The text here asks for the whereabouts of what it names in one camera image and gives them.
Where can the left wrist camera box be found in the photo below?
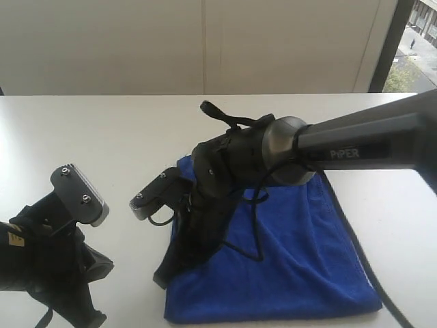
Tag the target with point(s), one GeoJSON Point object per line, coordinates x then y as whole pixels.
{"type": "Point", "coordinates": [79, 197]}

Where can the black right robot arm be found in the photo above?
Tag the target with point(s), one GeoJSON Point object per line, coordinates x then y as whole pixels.
{"type": "Point", "coordinates": [287, 151]}

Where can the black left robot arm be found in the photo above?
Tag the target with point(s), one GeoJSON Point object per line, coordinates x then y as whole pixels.
{"type": "Point", "coordinates": [44, 253]}

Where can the blue towel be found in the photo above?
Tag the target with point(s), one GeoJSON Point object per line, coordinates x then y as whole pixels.
{"type": "Point", "coordinates": [310, 269]}

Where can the dark window frame post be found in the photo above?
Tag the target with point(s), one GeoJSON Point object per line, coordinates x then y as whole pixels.
{"type": "Point", "coordinates": [398, 23]}

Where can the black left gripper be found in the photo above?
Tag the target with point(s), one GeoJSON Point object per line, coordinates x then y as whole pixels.
{"type": "Point", "coordinates": [50, 260]}

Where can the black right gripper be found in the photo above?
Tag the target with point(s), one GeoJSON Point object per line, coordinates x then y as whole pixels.
{"type": "Point", "coordinates": [200, 234]}

